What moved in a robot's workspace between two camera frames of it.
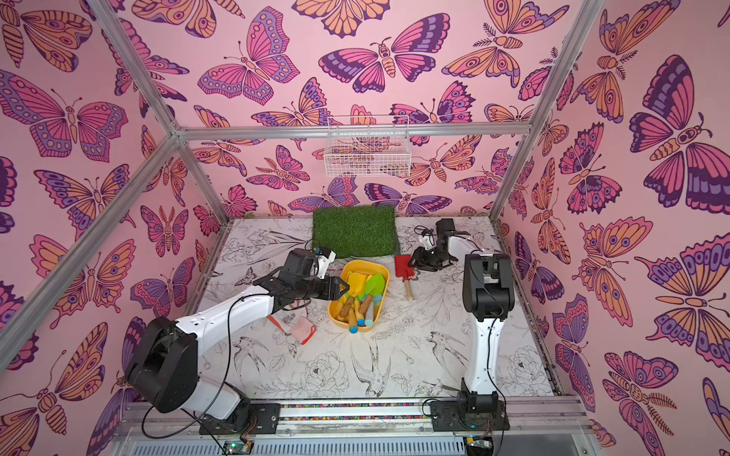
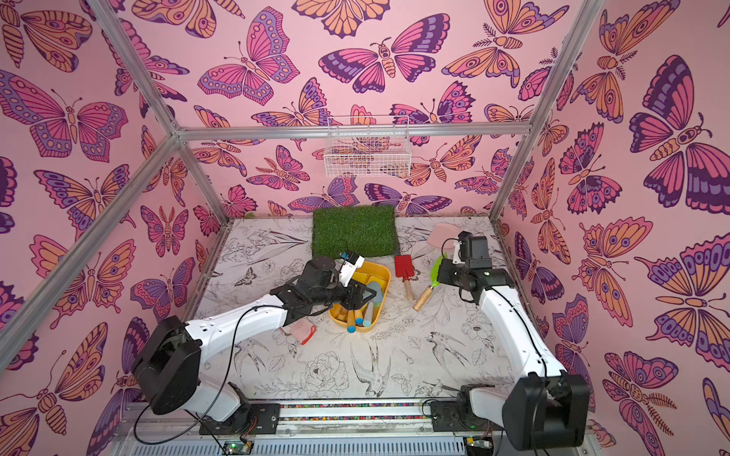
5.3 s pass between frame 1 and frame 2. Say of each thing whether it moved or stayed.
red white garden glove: stayed
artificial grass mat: stayed
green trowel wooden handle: moved
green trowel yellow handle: stayed
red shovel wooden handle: stayed
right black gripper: moved
